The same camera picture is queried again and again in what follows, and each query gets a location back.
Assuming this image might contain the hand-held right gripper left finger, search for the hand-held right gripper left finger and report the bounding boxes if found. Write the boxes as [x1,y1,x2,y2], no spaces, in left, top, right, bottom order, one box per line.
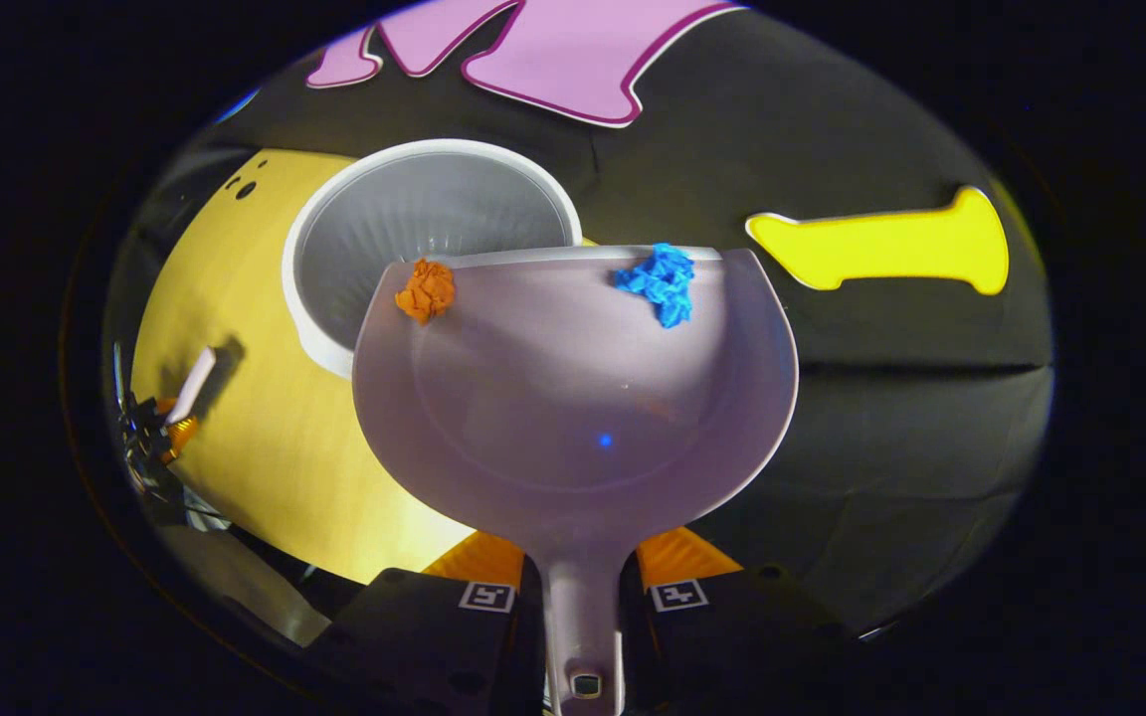
[304,529,546,716]

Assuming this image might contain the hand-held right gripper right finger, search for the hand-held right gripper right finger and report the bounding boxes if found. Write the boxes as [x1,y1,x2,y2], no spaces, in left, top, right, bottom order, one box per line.
[621,525,867,716]

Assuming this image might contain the small lilac broom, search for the small lilac broom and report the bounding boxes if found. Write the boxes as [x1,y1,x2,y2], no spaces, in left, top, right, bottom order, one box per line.
[165,346,219,427]

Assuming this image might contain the lilac plastic dustpan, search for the lilac plastic dustpan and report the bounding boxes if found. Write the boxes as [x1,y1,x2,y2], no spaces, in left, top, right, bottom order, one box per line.
[352,244,800,716]

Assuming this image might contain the orange paper ball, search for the orange paper ball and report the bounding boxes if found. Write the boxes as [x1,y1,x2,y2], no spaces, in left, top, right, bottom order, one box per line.
[394,259,457,326]

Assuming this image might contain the white ribbed garbage bin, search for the white ribbed garbage bin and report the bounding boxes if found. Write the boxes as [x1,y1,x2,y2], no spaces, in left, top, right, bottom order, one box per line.
[282,138,584,380]

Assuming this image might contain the blue paper ball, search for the blue paper ball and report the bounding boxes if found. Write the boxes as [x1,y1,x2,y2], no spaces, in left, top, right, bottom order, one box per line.
[615,243,696,329]

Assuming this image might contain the black backdrop cloth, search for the black backdrop cloth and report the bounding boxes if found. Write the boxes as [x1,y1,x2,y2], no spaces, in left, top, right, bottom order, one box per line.
[105,0,1056,647]

